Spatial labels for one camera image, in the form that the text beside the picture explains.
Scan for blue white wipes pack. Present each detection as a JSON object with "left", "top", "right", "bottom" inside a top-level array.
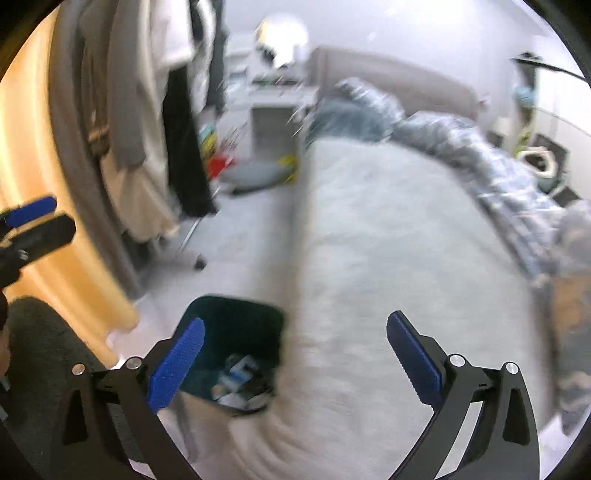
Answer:
[{"left": 219, "top": 354, "right": 262, "bottom": 392}]

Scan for white wardrobe with black trim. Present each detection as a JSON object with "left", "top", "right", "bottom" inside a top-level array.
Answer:
[{"left": 514, "top": 55, "right": 590, "bottom": 199}]

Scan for blue cloud pattern blanket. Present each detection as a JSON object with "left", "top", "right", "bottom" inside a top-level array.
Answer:
[{"left": 334, "top": 77, "right": 591, "bottom": 434}]

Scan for black hanging garment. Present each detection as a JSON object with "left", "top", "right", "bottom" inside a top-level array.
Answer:
[{"left": 162, "top": 66, "right": 216, "bottom": 218}]

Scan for cream plush pet bed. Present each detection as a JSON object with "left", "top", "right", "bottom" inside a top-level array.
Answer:
[{"left": 516, "top": 146, "right": 558, "bottom": 179}]

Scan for grey blue pillow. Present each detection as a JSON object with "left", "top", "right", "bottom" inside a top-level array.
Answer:
[{"left": 305, "top": 99, "right": 392, "bottom": 143}]

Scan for beige drawstring trousers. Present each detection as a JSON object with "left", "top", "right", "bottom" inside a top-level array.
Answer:
[{"left": 100, "top": 86, "right": 179, "bottom": 242}]

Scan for round vanity mirror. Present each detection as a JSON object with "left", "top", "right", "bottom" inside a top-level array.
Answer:
[{"left": 256, "top": 12, "right": 310, "bottom": 69}]

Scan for grey knitted sweater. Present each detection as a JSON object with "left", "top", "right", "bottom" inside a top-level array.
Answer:
[{"left": 107, "top": 1, "right": 163, "bottom": 171}]

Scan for white dressing table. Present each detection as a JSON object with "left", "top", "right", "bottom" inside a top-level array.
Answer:
[{"left": 217, "top": 32, "right": 318, "bottom": 162}]

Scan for bed with grey cover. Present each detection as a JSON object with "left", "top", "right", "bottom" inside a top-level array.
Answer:
[{"left": 175, "top": 138, "right": 555, "bottom": 479}]

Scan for grey floor cushion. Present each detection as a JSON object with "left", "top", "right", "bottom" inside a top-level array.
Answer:
[{"left": 223, "top": 162, "right": 291, "bottom": 194}]

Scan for dark teal trash bin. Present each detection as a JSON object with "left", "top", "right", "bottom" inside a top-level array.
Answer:
[{"left": 174, "top": 295, "right": 284, "bottom": 415}]

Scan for beige upholstered headboard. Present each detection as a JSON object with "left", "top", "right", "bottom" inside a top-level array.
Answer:
[{"left": 308, "top": 46, "right": 479, "bottom": 121}]

